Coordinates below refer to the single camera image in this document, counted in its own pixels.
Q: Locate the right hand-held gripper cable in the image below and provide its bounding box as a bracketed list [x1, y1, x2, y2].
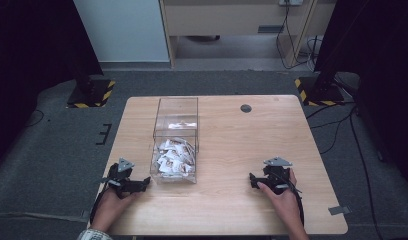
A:
[281, 179, 306, 226]

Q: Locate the black floor cable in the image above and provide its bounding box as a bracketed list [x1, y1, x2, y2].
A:
[25, 109, 46, 128]
[348, 109, 385, 240]
[305, 103, 357, 156]

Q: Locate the hand-held gripper cable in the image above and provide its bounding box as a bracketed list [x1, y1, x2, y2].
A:
[281, 179, 306, 226]
[89, 188, 110, 225]

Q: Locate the left hand-held gripper cable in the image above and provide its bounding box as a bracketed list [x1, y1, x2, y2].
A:
[89, 188, 110, 225]

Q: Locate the black cable from power strip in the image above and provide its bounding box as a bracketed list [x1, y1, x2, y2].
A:
[275, 2, 318, 71]

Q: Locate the grey tape strip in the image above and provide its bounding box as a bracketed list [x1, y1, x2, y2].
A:
[327, 205, 352, 216]

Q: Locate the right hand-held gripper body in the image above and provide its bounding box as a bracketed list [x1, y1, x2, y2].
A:
[262, 156, 294, 196]

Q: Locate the person's right hand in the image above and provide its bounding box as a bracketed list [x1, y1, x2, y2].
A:
[256, 167, 306, 232]

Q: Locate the white panel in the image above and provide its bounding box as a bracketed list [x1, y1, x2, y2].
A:
[73, 0, 170, 64]

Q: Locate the person's left hand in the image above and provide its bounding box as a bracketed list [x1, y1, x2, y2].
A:
[90, 188, 140, 233]

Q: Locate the black curtain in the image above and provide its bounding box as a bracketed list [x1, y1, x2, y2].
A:
[0, 0, 104, 174]
[313, 0, 408, 191]

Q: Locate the pile of white packets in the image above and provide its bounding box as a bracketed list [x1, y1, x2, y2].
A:
[154, 137, 197, 178]

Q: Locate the light wooden desk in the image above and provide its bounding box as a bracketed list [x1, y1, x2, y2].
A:
[159, 0, 337, 69]

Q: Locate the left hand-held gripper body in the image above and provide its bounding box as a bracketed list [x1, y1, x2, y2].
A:
[105, 157, 137, 198]

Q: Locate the clear acrylic box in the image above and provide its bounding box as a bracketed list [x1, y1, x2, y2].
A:
[149, 96, 200, 185]

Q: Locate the black stand with striped base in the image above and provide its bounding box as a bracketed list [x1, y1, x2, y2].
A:
[65, 59, 117, 110]
[294, 49, 347, 108]

